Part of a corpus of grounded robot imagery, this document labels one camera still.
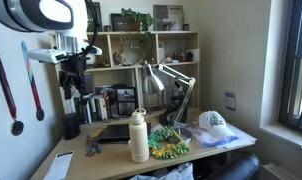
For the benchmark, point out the black double photo frame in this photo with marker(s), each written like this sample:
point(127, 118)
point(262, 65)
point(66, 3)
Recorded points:
point(126, 101)

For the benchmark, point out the white paper sheet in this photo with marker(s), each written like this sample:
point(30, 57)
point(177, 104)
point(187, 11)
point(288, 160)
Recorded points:
point(156, 128)

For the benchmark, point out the black leather chair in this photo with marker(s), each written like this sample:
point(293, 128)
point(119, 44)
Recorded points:
point(237, 166)

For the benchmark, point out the silver desk lamp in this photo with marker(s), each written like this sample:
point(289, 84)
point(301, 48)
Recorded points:
point(152, 80)

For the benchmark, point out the medal with multicolour ribbon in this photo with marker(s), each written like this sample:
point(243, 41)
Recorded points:
point(32, 86)

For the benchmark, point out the potted green plant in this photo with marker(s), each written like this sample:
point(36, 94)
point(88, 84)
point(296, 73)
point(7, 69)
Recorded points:
point(137, 20)

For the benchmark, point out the dark window frame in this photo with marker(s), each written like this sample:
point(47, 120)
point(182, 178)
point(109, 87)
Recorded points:
point(289, 66)

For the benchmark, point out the black microscope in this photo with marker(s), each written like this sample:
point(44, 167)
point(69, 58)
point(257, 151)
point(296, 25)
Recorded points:
point(179, 96)

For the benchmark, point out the row of books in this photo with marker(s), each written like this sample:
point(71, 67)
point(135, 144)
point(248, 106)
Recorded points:
point(96, 109)

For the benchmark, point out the black figurine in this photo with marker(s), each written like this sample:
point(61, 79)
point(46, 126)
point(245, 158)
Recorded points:
point(189, 56)

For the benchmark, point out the white printed paper slip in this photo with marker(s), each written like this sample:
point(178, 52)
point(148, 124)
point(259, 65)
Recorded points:
point(60, 165)

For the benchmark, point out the black closed laptop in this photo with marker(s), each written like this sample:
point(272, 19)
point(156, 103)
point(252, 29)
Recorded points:
point(116, 132)

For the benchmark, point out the colourful bead toy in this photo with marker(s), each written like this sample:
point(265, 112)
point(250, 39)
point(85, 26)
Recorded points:
point(92, 146)

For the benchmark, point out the wall switch plate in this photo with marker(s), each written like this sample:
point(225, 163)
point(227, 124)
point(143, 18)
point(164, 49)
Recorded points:
point(230, 101)

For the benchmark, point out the cream insulated water bottle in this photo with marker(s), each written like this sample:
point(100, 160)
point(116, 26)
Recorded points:
point(139, 140)

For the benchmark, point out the red brown figurine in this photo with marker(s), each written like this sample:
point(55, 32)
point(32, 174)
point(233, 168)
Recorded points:
point(175, 56)
point(182, 56)

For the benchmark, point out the green yellow pom-pom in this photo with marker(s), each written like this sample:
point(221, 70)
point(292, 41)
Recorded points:
point(164, 151)

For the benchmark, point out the tall dark picture frame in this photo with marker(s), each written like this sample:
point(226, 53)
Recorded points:
point(98, 16)

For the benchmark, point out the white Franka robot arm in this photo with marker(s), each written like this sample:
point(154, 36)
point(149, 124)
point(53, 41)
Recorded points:
point(31, 13)

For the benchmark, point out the papers with blue print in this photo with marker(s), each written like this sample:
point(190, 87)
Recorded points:
point(241, 138)

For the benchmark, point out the small black picture frame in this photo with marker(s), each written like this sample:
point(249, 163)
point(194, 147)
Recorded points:
point(117, 22)

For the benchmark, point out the wooden shelf unit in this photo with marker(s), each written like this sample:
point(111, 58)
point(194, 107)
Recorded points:
point(106, 70)

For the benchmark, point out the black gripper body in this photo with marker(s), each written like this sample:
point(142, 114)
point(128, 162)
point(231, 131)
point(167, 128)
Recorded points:
point(74, 68)

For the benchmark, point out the white sculptural shelf ornament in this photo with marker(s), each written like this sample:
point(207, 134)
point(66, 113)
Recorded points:
point(129, 56)

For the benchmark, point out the white baseball cap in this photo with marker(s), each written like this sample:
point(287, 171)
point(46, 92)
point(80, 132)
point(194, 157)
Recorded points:
point(214, 123)

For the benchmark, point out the large grey picture frame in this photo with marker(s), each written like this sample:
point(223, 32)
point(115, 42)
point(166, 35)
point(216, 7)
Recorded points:
point(168, 17)

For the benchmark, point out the grey blue cloth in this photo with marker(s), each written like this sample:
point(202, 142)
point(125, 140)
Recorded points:
point(172, 172)

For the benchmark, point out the medal with red ribbon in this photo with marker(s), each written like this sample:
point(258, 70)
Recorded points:
point(6, 90)

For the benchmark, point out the small dark jar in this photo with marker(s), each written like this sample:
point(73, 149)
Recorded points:
point(186, 27)
point(107, 28)

